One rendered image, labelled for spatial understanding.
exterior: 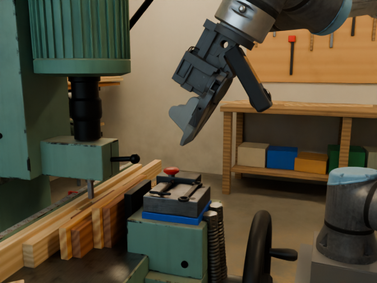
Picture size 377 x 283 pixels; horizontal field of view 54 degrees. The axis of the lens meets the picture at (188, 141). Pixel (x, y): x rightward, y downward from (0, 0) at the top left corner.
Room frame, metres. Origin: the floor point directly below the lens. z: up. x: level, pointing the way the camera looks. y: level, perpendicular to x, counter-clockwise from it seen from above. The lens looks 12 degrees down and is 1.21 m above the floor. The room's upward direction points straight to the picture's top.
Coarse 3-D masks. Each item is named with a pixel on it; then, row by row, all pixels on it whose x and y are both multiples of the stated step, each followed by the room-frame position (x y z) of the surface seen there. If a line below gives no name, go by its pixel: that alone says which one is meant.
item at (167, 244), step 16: (128, 224) 0.58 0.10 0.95; (144, 224) 0.57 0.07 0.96; (160, 224) 0.57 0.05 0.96; (176, 224) 0.56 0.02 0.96; (128, 240) 0.58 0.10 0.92; (144, 240) 0.57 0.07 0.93; (160, 240) 0.57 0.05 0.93; (176, 240) 0.56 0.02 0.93; (192, 240) 0.55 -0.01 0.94; (160, 256) 0.57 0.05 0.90; (176, 256) 0.56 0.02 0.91; (192, 256) 0.55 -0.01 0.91; (176, 272) 0.56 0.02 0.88; (192, 272) 0.55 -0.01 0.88
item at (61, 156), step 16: (48, 144) 0.70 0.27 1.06; (64, 144) 0.69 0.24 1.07; (80, 144) 0.68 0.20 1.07; (96, 144) 0.67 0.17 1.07; (112, 144) 0.70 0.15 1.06; (48, 160) 0.70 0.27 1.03; (64, 160) 0.69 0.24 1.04; (80, 160) 0.68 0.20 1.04; (96, 160) 0.67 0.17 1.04; (64, 176) 0.69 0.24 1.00; (80, 176) 0.68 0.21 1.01; (96, 176) 0.67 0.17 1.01
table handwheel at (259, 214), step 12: (264, 216) 0.61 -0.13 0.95; (252, 228) 0.58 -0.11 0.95; (264, 228) 0.58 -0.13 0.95; (252, 240) 0.55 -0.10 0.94; (264, 240) 0.56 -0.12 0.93; (252, 252) 0.53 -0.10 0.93; (264, 252) 0.63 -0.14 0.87; (252, 264) 0.52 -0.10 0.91; (264, 264) 0.72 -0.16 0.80; (228, 276) 0.62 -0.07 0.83; (240, 276) 0.63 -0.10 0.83; (252, 276) 0.50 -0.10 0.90; (264, 276) 0.60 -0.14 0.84
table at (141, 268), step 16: (96, 256) 0.57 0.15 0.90; (112, 256) 0.57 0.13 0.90; (128, 256) 0.57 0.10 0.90; (144, 256) 0.57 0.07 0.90; (16, 272) 0.52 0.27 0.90; (32, 272) 0.52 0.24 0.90; (48, 272) 0.52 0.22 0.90; (64, 272) 0.52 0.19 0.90; (80, 272) 0.52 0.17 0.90; (96, 272) 0.52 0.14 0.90; (112, 272) 0.52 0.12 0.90; (128, 272) 0.52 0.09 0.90; (144, 272) 0.56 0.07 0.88; (160, 272) 0.57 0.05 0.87; (208, 272) 0.58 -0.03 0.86
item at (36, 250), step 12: (144, 168) 0.96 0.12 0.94; (156, 168) 1.02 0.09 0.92; (108, 192) 0.77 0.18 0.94; (84, 204) 0.70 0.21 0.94; (48, 228) 0.59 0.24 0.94; (36, 240) 0.55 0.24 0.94; (48, 240) 0.57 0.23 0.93; (24, 252) 0.53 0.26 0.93; (36, 252) 0.54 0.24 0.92; (48, 252) 0.56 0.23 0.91; (24, 264) 0.54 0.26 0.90; (36, 264) 0.54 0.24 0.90
